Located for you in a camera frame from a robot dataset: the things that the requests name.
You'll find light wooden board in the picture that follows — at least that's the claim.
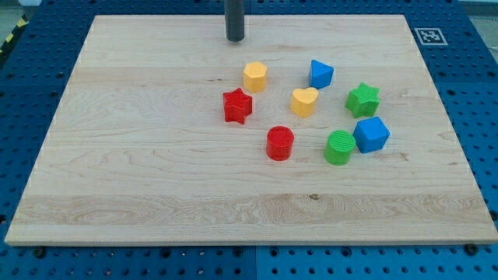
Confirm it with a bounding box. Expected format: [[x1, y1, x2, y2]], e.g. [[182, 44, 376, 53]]
[[5, 15, 497, 247]]

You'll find black bolt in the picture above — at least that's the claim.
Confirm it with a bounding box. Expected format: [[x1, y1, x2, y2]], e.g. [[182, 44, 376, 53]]
[[464, 243, 479, 256], [33, 247, 46, 259]]

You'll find blue cube block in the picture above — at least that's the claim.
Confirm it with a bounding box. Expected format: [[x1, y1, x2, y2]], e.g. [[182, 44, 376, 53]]
[[353, 117, 390, 153]]

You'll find green cylinder block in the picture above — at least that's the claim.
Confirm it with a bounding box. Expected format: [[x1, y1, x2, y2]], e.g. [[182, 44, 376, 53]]
[[324, 130, 356, 166]]

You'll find yellow heart block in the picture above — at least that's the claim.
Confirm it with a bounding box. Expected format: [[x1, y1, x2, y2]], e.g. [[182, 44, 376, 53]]
[[290, 87, 319, 118]]

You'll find white fiducial marker tag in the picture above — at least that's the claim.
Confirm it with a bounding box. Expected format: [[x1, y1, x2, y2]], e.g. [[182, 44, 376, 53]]
[[415, 27, 447, 46]]

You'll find blue triangle block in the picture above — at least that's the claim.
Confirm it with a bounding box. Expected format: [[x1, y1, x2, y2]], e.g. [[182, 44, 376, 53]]
[[309, 60, 334, 89]]

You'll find black bolt front right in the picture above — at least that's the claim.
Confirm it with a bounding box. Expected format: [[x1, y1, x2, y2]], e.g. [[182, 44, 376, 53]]
[[464, 243, 479, 256]]

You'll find green star block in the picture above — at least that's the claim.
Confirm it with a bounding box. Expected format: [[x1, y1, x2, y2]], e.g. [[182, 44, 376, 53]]
[[345, 82, 380, 118]]

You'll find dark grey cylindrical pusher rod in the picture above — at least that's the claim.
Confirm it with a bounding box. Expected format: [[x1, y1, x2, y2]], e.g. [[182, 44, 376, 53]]
[[224, 0, 245, 42]]

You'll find red cylinder block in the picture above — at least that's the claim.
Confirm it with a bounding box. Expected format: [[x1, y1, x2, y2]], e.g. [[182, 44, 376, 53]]
[[266, 126, 295, 161]]

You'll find black bolt front left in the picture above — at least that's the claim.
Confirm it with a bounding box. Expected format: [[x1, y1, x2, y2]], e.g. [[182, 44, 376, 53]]
[[33, 247, 46, 259]]

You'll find yellow hexagon block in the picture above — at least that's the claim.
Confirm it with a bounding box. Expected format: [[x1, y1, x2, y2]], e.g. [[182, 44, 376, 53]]
[[243, 61, 268, 93]]

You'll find red star block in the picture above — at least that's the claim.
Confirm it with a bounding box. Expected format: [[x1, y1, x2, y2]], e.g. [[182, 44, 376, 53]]
[[223, 88, 253, 124]]

